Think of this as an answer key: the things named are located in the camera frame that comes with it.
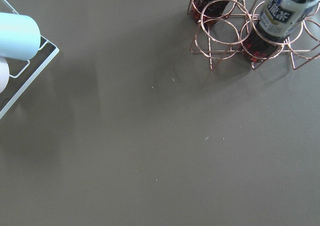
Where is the tea bottle two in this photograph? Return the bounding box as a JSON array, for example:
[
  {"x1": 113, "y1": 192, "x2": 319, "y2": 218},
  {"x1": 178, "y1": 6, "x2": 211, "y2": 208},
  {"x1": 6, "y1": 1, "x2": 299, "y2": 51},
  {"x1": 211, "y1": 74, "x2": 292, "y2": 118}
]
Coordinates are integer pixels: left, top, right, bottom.
[{"x1": 189, "y1": 0, "x2": 230, "y2": 29}]

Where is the blue cup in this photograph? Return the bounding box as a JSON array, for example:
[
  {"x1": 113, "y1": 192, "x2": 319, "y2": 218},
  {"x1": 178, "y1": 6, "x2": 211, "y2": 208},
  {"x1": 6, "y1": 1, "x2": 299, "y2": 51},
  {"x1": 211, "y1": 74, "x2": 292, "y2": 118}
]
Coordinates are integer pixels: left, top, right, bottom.
[{"x1": 0, "y1": 13, "x2": 41, "y2": 61}]

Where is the pink cup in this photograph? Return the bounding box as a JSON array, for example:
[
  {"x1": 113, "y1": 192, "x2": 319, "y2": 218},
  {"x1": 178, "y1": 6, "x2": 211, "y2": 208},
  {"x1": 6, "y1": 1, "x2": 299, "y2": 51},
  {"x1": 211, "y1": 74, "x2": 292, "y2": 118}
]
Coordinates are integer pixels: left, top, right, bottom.
[{"x1": 0, "y1": 57, "x2": 10, "y2": 93}]

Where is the white wire cup rack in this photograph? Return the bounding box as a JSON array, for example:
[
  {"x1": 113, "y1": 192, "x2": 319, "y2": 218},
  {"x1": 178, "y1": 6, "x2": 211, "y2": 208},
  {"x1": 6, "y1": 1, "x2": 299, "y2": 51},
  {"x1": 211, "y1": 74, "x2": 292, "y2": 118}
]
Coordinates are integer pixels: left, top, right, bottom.
[{"x1": 0, "y1": 0, "x2": 60, "y2": 117}]

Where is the copper wire bottle rack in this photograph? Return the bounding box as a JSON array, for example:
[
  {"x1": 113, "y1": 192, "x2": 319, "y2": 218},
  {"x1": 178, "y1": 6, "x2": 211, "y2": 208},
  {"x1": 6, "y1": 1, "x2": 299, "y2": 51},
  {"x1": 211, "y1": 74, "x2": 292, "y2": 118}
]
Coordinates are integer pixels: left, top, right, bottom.
[{"x1": 187, "y1": 0, "x2": 320, "y2": 70}]

